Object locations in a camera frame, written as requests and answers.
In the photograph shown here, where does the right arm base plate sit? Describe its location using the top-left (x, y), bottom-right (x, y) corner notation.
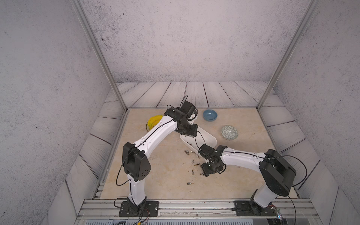
top-left (231, 200), bottom-right (278, 217)

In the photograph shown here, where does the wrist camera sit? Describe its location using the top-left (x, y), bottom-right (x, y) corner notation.
top-left (198, 143), bottom-right (215, 160)
top-left (180, 101), bottom-right (196, 118)

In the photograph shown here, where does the yellow banana bunch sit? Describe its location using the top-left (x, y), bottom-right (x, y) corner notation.
top-left (146, 115), bottom-right (163, 131)

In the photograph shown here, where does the aluminium frame post right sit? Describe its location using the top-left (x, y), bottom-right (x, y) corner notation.
top-left (256, 0), bottom-right (321, 112)

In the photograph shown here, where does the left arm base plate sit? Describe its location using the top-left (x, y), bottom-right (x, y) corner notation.
top-left (119, 200), bottom-right (159, 218)

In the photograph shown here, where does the white plastic storage box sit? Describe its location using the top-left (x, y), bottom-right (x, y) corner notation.
top-left (180, 127), bottom-right (217, 153)

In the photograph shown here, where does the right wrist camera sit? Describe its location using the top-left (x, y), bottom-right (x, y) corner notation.
top-left (198, 143), bottom-right (215, 160)

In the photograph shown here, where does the aluminium frame post left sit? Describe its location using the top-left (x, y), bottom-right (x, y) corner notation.
top-left (70, 0), bottom-right (127, 111)

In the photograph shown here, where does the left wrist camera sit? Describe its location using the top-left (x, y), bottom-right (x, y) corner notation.
top-left (180, 101), bottom-right (196, 118)

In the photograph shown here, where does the blue ceramic bowl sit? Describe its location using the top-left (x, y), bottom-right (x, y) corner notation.
top-left (202, 109), bottom-right (218, 122)

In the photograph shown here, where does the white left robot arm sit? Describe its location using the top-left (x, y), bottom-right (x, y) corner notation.
top-left (122, 116), bottom-right (179, 206)

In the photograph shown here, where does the aluminium front rail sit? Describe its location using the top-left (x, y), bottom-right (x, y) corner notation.
top-left (77, 198), bottom-right (322, 225)

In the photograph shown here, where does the aluminium frame post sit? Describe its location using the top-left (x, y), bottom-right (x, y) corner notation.
top-left (256, 0), bottom-right (321, 112)
top-left (70, 0), bottom-right (127, 111)

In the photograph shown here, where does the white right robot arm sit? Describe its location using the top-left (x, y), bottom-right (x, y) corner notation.
top-left (198, 144), bottom-right (296, 209)

